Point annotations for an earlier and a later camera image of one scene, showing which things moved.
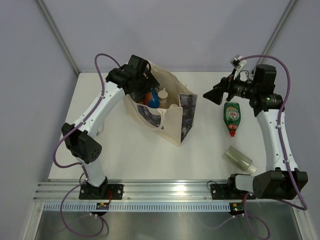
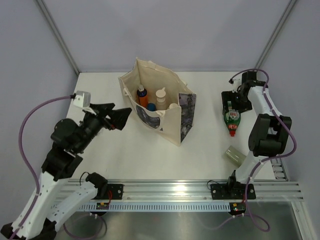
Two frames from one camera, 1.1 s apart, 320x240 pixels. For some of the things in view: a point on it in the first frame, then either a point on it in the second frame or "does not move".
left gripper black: x=150 y=83 → x=118 y=117
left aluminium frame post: x=48 y=17 does not move
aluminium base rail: x=134 y=191 does not move
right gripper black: x=216 y=95 → x=229 y=96
